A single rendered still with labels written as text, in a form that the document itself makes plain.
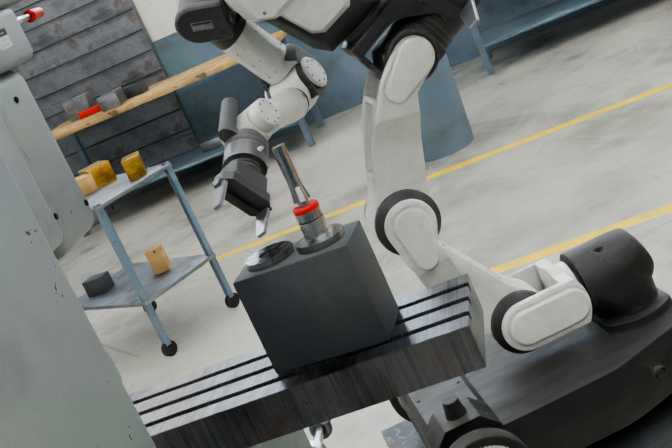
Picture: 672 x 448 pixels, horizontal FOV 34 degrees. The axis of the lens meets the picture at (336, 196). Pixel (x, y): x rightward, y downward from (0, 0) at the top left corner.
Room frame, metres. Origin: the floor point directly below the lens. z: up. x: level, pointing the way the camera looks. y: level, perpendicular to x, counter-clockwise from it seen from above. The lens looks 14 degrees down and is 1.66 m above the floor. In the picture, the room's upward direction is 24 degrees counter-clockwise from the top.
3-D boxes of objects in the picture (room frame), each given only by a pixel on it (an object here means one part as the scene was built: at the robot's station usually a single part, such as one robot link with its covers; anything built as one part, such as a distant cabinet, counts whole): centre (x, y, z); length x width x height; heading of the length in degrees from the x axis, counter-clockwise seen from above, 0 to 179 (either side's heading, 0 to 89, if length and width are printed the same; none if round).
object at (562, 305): (2.28, -0.30, 0.68); 0.21 x 0.20 x 0.13; 94
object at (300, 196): (1.80, 0.06, 1.28); 0.03 x 0.03 x 0.11
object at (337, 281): (1.82, 0.10, 1.07); 0.22 x 0.12 x 0.20; 71
